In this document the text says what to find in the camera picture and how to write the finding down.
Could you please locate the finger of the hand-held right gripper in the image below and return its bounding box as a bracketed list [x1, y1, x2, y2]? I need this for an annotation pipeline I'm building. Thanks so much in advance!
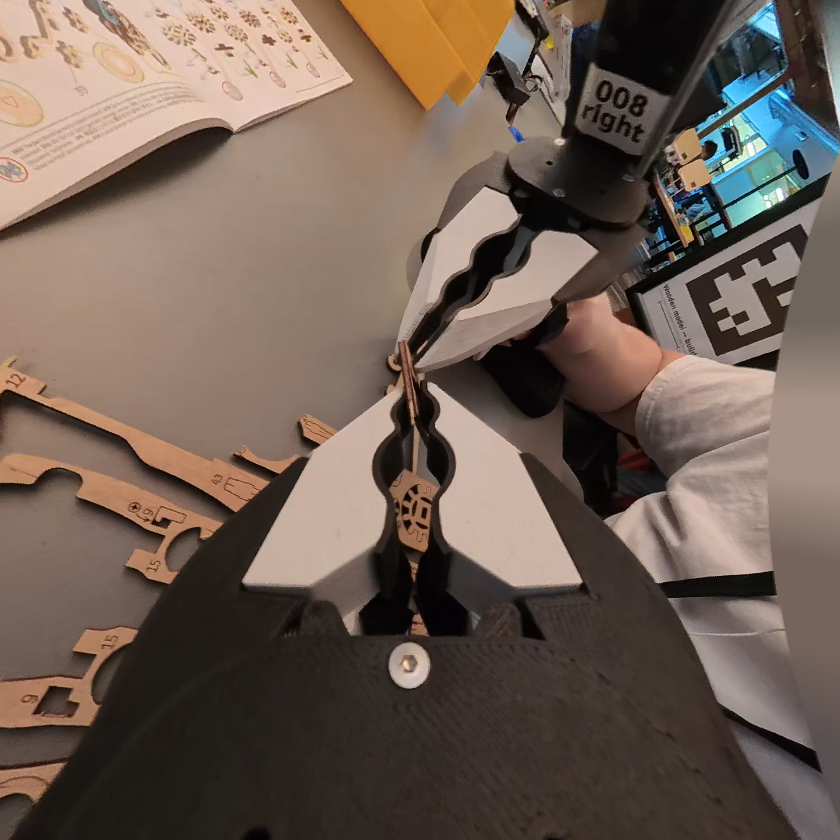
[413, 230, 601, 371]
[397, 185, 521, 361]

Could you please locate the yellow box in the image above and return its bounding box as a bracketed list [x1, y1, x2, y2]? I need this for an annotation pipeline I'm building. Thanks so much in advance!
[338, 0, 516, 111]

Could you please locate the small black tool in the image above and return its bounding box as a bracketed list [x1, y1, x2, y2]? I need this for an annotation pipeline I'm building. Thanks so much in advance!
[487, 51, 547, 127]

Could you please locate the person's right forearm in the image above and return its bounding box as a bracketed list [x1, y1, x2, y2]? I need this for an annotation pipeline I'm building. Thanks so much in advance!
[567, 341, 665, 434]

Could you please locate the small wooden parts strip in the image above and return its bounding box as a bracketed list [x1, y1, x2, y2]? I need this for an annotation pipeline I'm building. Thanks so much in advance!
[397, 340, 426, 427]

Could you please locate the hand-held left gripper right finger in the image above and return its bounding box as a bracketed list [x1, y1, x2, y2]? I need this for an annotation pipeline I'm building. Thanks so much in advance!
[423, 381, 585, 614]

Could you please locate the framed marker sign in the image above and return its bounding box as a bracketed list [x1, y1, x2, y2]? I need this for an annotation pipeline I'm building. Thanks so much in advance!
[626, 177, 828, 368]

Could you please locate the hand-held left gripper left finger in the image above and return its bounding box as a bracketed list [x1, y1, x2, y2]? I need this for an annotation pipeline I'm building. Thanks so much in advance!
[241, 394, 411, 621]

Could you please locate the person's right hand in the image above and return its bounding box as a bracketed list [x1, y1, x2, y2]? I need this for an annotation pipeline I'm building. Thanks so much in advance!
[566, 299, 627, 370]

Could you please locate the black lanyard strap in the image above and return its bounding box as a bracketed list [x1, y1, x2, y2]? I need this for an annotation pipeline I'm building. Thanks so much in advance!
[659, 571, 821, 772]

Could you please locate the open instruction booklet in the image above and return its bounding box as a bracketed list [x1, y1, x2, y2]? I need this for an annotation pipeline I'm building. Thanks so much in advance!
[0, 0, 354, 232]

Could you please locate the large wooden parts sheet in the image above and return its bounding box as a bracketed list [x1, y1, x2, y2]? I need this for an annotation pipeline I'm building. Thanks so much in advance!
[0, 356, 442, 821]

